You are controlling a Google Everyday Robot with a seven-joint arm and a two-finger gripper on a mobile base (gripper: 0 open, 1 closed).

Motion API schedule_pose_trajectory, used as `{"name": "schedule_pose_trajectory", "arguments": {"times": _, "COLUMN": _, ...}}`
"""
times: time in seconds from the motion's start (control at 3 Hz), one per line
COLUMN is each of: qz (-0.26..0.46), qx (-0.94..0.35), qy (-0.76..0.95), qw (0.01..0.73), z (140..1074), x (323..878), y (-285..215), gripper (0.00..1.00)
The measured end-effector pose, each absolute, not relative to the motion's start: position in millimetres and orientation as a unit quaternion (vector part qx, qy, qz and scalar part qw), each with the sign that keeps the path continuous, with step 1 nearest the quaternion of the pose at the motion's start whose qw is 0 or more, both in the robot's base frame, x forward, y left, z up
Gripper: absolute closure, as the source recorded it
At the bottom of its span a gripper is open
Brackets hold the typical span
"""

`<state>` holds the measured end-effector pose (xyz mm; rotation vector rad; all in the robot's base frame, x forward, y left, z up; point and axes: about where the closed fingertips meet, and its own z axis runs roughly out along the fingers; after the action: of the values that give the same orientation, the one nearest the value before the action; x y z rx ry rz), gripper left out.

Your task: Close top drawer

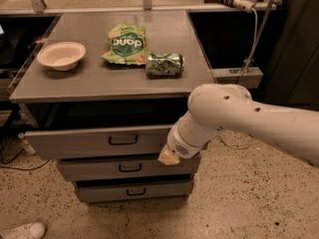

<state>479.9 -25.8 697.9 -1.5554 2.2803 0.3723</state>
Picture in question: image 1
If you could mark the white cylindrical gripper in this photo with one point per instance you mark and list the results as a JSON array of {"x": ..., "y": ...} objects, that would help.
[{"x": 175, "y": 146}]

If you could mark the grey top drawer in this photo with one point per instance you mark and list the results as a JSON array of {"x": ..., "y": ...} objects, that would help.
[{"x": 81, "y": 130}]

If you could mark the grey drawer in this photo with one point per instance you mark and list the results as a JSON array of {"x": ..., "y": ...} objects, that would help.
[
  {"x": 116, "y": 167},
  {"x": 81, "y": 130},
  {"x": 106, "y": 190}
]

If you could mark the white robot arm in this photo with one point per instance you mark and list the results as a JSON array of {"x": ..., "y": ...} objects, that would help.
[{"x": 214, "y": 108}]

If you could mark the grey middle drawer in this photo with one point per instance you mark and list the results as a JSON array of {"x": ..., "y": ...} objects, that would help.
[{"x": 116, "y": 167}]

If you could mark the grey bottom drawer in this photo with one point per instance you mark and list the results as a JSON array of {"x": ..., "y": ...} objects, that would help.
[{"x": 106, "y": 190}]

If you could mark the green soda can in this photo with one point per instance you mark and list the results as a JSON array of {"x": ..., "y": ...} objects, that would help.
[{"x": 165, "y": 64}]

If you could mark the grey cabinet desk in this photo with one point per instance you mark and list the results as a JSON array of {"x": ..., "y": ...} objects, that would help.
[{"x": 99, "y": 68}]

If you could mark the green chip bag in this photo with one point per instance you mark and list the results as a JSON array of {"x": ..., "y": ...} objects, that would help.
[{"x": 127, "y": 45}]

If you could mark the white paper bowl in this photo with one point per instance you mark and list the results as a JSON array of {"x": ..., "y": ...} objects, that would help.
[{"x": 63, "y": 56}]

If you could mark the white shoe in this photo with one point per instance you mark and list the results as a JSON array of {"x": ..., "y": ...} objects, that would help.
[{"x": 35, "y": 230}]

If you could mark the dark side cabinet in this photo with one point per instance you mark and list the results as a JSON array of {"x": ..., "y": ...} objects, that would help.
[{"x": 292, "y": 74}]

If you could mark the black top drawer handle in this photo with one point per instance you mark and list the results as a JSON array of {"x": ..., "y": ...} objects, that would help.
[{"x": 123, "y": 139}]

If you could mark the grey metal bracket block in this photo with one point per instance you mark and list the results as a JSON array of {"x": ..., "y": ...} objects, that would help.
[{"x": 251, "y": 79}]

